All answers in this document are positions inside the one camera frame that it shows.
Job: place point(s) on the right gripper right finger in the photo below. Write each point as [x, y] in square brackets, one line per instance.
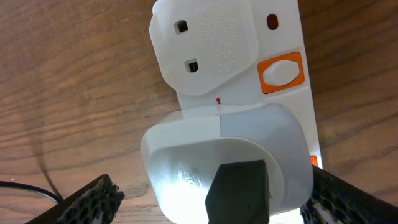
[336, 201]

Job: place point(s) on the white USB charger plug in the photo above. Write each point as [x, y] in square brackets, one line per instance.
[182, 154]

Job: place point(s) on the white travel adapter plug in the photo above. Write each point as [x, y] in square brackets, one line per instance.
[201, 44]

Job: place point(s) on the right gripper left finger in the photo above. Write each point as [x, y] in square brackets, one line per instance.
[97, 202]

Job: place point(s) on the white power strip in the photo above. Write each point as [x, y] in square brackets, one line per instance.
[279, 74]

